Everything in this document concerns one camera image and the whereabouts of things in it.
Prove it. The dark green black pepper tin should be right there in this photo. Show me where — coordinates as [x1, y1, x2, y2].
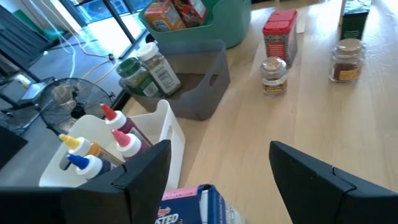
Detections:
[338, 0, 373, 41]

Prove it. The dark slatted panel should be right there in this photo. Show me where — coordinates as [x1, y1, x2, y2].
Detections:
[0, 4, 52, 83]

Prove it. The teal plastic bin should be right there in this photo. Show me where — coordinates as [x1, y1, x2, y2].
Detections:
[138, 0, 252, 49]

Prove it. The pink food colouring bottle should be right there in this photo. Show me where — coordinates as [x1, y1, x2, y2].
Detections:
[111, 129, 150, 161]

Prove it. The yellow extension cord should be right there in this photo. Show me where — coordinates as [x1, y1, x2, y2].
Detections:
[29, 0, 116, 82]

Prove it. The yellow food colouring bottle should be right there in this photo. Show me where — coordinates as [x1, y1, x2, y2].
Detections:
[58, 133, 125, 167]

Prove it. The white-cap spice jar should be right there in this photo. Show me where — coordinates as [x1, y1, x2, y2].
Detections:
[136, 42, 182, 96]

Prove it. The black floor fan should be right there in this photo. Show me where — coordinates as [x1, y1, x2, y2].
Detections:
[34, 77, 116, 136]

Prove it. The blue food colouring bottle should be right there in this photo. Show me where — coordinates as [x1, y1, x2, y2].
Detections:
[67, 153, 113, 181]

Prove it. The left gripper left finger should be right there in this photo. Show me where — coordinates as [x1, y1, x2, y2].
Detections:
[0, 139, 172, 224]

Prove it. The orange cereal box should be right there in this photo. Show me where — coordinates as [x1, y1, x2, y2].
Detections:
[144, 1, 187, 33]

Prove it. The green-cap spice jar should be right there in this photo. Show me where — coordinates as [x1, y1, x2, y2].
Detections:
[116, 57, 162, 98]

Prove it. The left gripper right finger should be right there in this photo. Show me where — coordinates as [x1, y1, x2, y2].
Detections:
[269, 141, 398, 224]

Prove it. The red cereal box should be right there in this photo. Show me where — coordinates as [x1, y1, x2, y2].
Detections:
[172, 0, 208, 29]

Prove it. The smoky grey plastic bin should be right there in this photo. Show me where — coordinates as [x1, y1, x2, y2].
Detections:
[119, 39, 231, 121]

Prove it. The white plastic bin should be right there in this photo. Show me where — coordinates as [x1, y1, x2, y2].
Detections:
[39, 99, 187, 192]

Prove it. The cork glass spice jar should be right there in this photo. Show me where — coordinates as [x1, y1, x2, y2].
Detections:
[260, 56, 289, 98]
[328, 38, 365, 84]

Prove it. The red-lid paprika tin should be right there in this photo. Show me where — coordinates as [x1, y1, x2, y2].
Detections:
[262, 9, 299, 68]

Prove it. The dark blue Frosted cereal box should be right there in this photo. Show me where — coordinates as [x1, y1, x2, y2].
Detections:
[155, 184, 246, 224]

